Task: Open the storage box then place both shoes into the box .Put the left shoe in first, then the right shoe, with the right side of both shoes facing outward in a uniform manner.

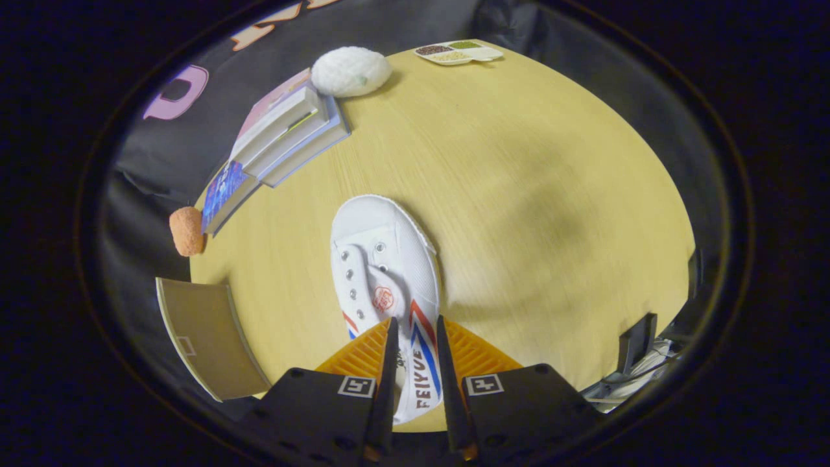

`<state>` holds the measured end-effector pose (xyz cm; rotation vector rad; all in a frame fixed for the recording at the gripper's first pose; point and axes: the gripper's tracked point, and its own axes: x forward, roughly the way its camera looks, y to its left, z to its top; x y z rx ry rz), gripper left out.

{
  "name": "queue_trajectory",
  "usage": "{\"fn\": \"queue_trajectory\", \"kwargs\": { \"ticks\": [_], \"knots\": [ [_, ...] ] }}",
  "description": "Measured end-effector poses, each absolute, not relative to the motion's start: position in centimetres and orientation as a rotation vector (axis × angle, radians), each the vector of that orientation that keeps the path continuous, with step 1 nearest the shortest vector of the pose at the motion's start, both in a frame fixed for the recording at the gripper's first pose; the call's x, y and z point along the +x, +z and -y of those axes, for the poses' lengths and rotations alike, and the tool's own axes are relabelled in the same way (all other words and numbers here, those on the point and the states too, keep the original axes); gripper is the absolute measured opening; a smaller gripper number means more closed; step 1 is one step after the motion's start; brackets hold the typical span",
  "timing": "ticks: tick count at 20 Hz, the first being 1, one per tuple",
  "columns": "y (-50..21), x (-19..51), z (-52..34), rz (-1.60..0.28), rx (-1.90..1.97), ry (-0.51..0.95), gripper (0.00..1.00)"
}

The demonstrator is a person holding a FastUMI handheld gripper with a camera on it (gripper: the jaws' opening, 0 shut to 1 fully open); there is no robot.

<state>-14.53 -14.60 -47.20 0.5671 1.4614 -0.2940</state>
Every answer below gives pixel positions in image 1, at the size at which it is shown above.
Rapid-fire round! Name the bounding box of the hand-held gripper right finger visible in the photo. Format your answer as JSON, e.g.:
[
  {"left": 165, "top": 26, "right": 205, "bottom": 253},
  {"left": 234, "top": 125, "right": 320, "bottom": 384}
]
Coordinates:
[{"left": 435, "top": 315, "right": 602, "bottom": 464}]

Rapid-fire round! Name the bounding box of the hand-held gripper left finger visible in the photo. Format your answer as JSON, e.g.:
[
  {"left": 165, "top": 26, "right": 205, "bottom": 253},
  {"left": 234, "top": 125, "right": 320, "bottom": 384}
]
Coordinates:
[{"left": 239, "top": 316, "right": 400, "bottom": 464}]

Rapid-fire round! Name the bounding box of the white canvas shoe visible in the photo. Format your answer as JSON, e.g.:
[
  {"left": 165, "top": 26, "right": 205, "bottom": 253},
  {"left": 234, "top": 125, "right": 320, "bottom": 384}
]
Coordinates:
[{"left": 329, "top": 195, "right": 444, "bottom": 426}]

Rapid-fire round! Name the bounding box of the beige fabric storage box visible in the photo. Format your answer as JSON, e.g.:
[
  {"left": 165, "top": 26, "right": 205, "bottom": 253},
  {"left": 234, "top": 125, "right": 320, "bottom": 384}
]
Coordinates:
[{"left": 156, "top": 278, "right": 272, "bottom": 402}]

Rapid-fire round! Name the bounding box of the lavender cover book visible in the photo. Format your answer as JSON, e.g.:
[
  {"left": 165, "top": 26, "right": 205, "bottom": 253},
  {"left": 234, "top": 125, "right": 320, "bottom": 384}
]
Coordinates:
[{"left": 259, "top": 114, "right": 351, "bottom": 188}]

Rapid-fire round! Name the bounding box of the orange sponge ball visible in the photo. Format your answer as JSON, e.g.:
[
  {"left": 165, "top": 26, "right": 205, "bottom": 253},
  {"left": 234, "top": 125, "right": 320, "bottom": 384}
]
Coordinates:
[{"left": 169, "top": 206, "right": 207, "bottom": 257}]

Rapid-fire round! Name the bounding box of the blue cover book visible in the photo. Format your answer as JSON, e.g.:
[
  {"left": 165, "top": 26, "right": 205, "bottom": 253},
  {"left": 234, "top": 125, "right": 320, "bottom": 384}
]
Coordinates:
[{"left": 201, "top": 161, "right": 262, "bottom": 235}]

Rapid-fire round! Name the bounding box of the white cover book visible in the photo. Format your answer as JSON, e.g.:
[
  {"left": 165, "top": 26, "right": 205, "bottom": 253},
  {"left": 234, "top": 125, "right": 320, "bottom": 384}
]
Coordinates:
[{"left": 243, "top": 97, "right": 342, "bottom": 180}]

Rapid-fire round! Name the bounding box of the pink cover book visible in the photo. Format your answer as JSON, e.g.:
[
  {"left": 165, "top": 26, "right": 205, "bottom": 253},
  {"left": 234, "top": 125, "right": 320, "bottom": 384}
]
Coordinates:
[{"left": 230, "top": 68, "right": 328, "bottom": 163}]

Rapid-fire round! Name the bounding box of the white fluffy ball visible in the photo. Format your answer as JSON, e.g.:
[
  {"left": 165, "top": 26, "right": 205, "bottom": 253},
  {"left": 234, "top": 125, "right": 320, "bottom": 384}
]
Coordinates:
[{"left": 311, "top": 46, "right": 393, "bottom": 99}]

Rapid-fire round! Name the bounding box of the black backdrop cloth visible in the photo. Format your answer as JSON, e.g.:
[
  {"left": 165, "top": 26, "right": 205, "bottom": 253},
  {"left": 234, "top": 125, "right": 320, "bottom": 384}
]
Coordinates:
[{"left": 97, "top": 0, "right": 724, "bottom": 416}]

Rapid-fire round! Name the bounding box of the white divided grain tray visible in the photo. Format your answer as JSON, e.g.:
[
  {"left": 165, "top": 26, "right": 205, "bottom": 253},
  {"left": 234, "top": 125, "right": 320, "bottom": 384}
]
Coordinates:
[{"left": 414, "top": 39, "right": 504, "bottom": 67}]

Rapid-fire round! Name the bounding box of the white cable bundle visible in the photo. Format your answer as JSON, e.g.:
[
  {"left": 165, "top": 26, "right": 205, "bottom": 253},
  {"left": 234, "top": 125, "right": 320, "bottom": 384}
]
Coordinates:
[{"left": 581, "top": 340, "right": 678, "bottom": 406}]

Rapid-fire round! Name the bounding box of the black stand bracket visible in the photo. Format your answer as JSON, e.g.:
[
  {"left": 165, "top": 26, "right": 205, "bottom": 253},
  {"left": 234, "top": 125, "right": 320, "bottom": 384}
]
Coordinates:
[{"left": 617, "top": 313, "right": 658, "bottom": 376}]

